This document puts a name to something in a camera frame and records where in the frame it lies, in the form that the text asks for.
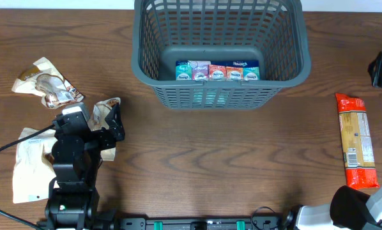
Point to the teal wipes packet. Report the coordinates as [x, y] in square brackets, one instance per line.
[210, 98]

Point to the black mounting rail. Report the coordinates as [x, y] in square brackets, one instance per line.
[257, 222]

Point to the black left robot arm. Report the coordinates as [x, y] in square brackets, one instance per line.
[73, 197]

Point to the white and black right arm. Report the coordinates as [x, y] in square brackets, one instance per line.
[358, 204]

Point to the beige snack pouch under gripper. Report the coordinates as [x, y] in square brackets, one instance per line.
[97, 121]

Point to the beige snack pouch with window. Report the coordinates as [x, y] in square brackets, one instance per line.
[43, 79]

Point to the Kleenex tissue multipack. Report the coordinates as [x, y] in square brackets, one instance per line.
[200, 71]

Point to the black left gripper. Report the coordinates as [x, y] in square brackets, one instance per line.
[109, 140]

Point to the grey plastic laundry basket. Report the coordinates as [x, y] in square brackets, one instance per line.
[272, 32]

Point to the white resealable pouch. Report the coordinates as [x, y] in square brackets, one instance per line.
[33, 170]

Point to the orange spaghetti package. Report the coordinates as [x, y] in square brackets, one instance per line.
[356, 141]

